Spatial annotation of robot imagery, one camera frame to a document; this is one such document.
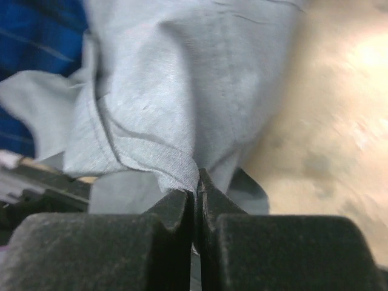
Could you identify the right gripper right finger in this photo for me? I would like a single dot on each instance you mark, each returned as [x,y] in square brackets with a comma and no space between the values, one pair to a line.
[240,251]

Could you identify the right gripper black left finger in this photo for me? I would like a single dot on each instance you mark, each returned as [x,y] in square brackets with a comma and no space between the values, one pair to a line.
[79,251]

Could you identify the grey shirt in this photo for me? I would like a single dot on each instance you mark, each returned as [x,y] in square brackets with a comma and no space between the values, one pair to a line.
[172,87]

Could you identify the blue plaid shirt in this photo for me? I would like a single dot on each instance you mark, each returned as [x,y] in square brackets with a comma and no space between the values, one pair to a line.
[41,48]

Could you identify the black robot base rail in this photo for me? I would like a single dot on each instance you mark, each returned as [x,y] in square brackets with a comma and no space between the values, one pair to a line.
[26,190]

